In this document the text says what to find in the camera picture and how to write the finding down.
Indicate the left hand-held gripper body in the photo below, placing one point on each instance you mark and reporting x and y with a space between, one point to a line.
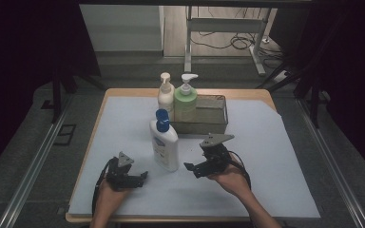
119 177

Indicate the person's right hand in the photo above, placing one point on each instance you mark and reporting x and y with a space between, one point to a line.
233 182

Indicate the aluminium rail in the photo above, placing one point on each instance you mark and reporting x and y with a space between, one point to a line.
332 164
33 164

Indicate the white table mat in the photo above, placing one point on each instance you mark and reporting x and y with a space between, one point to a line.
187 199

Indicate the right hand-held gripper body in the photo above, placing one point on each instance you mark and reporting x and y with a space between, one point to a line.
217 158

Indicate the cream pump bottle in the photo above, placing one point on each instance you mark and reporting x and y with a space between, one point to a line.
165 96

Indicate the white desk frame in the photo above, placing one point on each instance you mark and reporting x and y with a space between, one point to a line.
225 25

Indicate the green bottle with white pump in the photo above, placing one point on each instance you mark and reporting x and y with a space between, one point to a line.
185 104

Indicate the white bottle with blue pump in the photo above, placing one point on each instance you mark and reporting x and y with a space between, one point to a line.
165 148

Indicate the dark curtain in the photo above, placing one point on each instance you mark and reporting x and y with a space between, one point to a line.
355 79
19 63

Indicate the black metal stand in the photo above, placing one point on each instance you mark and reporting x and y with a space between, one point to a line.
314 101
56 95

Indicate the metal mesh basket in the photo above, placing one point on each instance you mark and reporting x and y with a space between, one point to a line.
210 114

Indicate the person's left hand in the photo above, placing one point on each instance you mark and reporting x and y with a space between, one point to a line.
112 199

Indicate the white cabinet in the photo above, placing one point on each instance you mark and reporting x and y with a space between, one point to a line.
123 28

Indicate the white power strip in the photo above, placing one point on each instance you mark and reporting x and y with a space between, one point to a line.
281 76

